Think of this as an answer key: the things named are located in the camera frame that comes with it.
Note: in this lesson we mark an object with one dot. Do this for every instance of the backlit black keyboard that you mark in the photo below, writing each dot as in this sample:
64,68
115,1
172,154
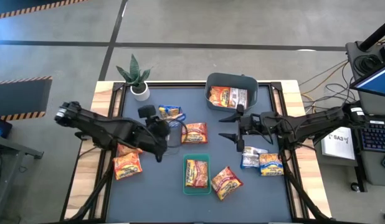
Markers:
377,138

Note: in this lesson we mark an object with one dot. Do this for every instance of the black caster wheel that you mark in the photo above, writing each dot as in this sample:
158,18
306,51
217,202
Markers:
355,187

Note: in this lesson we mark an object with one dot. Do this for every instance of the grey equipment cart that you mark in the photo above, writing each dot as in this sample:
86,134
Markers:
376,105

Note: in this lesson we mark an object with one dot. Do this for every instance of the white SA3 sign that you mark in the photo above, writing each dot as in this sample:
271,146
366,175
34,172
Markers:
339,146

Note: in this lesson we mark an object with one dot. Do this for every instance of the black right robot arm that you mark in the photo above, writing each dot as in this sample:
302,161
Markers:
314,123

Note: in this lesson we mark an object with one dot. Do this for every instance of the red-edged Maruchan noodle pack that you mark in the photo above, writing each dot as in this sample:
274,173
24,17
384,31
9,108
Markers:
239,98

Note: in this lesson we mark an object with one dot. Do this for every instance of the red Maruchan noodle pack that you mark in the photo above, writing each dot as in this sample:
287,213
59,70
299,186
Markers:
226,183
194,133
197,174

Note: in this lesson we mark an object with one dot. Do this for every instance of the snake plant in white pot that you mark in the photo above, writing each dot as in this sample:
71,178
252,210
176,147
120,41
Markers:
139,90

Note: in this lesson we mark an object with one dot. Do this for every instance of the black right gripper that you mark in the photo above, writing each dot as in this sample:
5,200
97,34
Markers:
251,124

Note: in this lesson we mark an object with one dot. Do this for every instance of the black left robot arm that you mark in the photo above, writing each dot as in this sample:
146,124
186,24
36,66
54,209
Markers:
111,130

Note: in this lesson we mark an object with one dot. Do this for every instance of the black device with blue light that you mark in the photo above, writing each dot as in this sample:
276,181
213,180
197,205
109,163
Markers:
2,129

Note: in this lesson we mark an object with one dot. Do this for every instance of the clear plastic bin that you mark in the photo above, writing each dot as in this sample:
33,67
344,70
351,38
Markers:
175,137

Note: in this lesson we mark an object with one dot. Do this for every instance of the black pole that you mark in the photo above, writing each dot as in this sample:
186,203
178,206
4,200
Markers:
374,39

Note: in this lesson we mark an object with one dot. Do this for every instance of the grey metal desk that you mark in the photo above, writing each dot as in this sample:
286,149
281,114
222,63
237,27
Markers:
8,149
376,169

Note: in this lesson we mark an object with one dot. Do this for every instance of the teal translucent plastic bin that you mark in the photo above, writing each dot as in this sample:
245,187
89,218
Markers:
197,190

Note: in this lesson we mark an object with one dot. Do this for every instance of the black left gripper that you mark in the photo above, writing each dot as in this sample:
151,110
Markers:
155,137

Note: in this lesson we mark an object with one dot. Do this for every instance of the grey-blue plastic bin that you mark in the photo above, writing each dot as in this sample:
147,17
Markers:
232,80

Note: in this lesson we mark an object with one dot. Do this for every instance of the orange Maruchan chicken noodle pack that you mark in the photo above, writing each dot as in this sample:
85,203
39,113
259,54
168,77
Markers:
127,166
220,97
127,150

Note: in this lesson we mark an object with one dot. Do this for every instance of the grey-blue table mat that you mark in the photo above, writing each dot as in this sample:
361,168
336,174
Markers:
161,202

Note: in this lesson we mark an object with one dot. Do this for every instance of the black aluminium table frame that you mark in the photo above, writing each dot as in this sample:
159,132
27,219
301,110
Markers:
180,84

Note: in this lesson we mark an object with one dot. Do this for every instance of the monitor with blue screen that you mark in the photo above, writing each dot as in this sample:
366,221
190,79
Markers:
379,82

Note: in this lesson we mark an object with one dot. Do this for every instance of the black mat with hazard stripes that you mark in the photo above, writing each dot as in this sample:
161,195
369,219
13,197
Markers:
21,96
12,4

